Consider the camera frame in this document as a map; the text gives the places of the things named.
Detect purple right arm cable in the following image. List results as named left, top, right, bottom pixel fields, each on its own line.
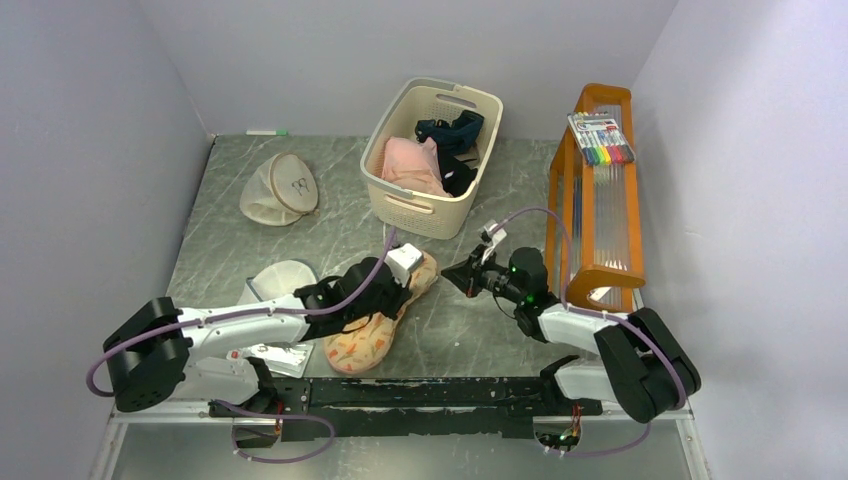
left=487, top=206, right=689, bottom=460

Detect dark blue bra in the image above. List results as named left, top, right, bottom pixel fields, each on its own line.
left=415, top=110, right=485, bottom=155

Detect white round mesh laundry bag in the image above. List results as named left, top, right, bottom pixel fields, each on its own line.
left=237, top=260, right=317, bottom=305

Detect pink garment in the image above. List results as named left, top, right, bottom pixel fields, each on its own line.
left=381, top=137, right=452, bottom=198

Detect tulip print mesh laundry bag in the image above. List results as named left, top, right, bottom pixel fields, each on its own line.
left=323, top=251, right=438, bottom=375

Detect black garment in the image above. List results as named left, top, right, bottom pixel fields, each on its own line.
left=438, top=153, right=477, bottom=197

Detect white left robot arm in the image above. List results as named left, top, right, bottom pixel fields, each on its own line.
left=100, top=252, right=424, bottom=416

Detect clear plastic packet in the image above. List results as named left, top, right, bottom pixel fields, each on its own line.
left=224, top=343, right=314, bottom=378

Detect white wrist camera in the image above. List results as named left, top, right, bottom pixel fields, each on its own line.
left=385, top=243, right=424, bottom=287
left=481, top=220, right=507, bottom=264

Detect pack of coloured markers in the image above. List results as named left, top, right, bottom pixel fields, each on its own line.
left=568, top=112, right=635, bottom=167

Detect orange wooden rack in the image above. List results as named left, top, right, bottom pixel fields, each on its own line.
left=544, top=83, right=646, bottom=312

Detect green capped white marker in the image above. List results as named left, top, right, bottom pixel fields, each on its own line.
left=245, top=129, right=289, bottom=136

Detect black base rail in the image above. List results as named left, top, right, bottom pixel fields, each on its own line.
left=237, top=377, right=603, bottom=441

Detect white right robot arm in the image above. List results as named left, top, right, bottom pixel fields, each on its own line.
left=441, top=245, right=702, bottom=424

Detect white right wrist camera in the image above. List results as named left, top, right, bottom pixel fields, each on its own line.
left=481, top=220, right=507, bottom=264

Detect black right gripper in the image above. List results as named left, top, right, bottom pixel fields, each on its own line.
left=442, top=244, right=525, bottom=305

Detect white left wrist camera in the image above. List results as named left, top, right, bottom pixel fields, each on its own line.
left=385, top=243, right=424, bottom=287

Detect cream plastic laundry basket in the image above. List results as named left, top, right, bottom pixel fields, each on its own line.
left=360, top=77, right=503, bottom=240

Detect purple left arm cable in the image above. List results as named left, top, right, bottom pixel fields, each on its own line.
left=86, top=226, right=400, bottom=399

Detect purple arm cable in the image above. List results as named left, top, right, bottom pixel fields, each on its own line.
left=487, top=206, right=689, bottom=460
left=86, top=226, right=400, bottom=399

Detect beige mesh laundry bag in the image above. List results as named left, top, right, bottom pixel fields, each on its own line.
left=239, top=153, right=319, bottom=227

